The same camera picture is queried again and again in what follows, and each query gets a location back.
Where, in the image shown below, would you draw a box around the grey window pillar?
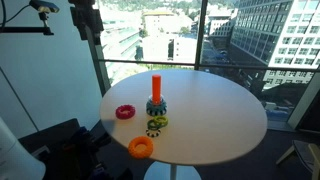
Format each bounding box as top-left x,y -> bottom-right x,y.
84,26 -> 112,97

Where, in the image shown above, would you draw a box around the white table pedestal base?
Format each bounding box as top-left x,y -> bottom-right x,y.
143,161 -> 202,180

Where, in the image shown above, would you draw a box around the teal toy ring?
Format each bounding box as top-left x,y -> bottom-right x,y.
145,99 -> 168,117

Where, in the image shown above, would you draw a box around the pink toy ring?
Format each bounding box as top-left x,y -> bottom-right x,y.
115,104 -> 137,120

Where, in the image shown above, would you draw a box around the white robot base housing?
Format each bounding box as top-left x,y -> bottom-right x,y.
0,116 -> 46,180

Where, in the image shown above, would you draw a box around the dark horizontal window rail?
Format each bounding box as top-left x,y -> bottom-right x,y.
97,58 -> 320,73

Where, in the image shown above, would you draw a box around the grey exterior camera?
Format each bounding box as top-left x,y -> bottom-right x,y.
28,0 -> 61,14

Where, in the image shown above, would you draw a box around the translucent white toy ring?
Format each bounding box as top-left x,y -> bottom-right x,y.
148,94 -> 165,105

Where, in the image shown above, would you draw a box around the black and white toy ring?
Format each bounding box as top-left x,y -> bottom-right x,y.
145,128 -> 162,138

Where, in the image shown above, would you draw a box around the thin black camera cable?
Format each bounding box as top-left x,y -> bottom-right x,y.
4,4 -> 32,25

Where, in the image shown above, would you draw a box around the light wooden chair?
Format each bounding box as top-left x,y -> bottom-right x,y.
275,139 -> 320,180

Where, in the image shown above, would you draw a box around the black equipment box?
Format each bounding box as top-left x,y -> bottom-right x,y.
18,118 -> 82,155

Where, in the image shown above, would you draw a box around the orange toy ring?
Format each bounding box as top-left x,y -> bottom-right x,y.
127,135 -> 155,160

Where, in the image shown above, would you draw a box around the black camera boom mount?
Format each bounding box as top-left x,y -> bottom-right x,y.
0,11 -> 55,36

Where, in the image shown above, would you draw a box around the orange cylindrical peg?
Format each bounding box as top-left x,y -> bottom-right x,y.
151,74 -> 163,106

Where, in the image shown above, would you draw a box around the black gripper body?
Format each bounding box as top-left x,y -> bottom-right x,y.
68,0 -> 105,33

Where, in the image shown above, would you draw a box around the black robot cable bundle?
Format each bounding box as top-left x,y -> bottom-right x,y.
0,0 -> 8,30

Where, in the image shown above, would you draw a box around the dark vertical window mullion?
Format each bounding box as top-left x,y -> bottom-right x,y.
194,0 -> 210,71

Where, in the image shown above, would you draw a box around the dark green toy ring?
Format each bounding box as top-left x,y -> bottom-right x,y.
146,119 -> 162,131

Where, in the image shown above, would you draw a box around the lime green toy ring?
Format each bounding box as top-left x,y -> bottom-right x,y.
153,115 -> 169,128

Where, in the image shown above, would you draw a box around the dark tool clutter pile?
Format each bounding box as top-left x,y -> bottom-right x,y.
42,125 -> 134,180

